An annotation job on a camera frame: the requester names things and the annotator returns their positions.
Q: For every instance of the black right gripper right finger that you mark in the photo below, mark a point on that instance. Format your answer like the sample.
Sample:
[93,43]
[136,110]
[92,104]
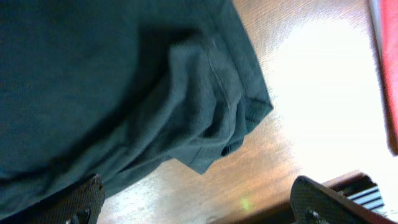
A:
[313,203]

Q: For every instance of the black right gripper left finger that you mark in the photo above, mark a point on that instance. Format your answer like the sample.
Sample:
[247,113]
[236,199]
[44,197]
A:
[79,203]

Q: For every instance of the dark green t-shirt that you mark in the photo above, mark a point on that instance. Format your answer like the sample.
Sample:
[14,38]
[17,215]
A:
[115,88]

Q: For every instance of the red garment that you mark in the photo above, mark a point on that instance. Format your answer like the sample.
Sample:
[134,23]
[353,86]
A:
[388,16]

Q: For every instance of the white garment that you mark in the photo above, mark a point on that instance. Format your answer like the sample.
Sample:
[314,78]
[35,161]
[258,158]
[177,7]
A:
[375,8]

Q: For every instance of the aluminium extrusion frame rail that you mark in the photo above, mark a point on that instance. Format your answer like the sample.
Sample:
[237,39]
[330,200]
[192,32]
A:
[365,195]

